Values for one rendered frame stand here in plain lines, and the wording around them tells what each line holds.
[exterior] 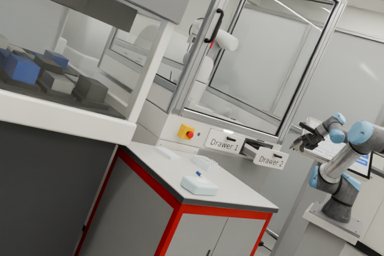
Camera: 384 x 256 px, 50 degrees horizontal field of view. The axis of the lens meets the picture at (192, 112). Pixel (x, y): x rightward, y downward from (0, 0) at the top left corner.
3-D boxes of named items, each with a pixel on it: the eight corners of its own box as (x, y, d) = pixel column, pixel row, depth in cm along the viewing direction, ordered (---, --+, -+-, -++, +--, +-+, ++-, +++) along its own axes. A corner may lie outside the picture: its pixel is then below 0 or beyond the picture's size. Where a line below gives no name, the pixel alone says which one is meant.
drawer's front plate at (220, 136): (238, 154, 258) (245, 138, 257) (205, 146, 239) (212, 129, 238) (236, 153, 260) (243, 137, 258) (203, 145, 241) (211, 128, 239)
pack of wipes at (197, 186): (201, 186, 182) (205, 176, 182) (216, 196, 176) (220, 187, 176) (178, 184, 171) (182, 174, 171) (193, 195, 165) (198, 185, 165)
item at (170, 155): (180, 160, 210) (182, 158, 209) (170, 160, 203) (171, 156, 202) (163, 150, 217) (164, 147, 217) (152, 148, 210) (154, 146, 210)
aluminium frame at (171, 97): (282, 146, 285) (348, 1, 272) (169, 113, 218) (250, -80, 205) (200, 100, 356) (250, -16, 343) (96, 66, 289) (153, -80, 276)
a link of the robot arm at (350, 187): (356, 207, 215) (367, 183, 213) (332, 198, 215) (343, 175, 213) (348, 199, 227) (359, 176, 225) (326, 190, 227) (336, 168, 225)
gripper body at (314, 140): (304, 149, 240) (320, 138, 234) (298, 136, 245) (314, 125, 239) (311, 151, 245) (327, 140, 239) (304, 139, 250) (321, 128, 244)
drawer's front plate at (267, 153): (282, 170, 270) (289, 154, 268) (254, 163, 251) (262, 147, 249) (280, 168, 271) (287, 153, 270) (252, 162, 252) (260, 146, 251)
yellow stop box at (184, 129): (191, 141, 227) (196, 129, 226) (181, 139, 222) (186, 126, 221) (186, 137, 231) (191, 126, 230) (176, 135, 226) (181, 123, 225)
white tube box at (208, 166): (216, 172, 216) (219, 166, 215) (206, 171, 210) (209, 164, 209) (201, 162, 224) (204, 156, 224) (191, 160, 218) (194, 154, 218)
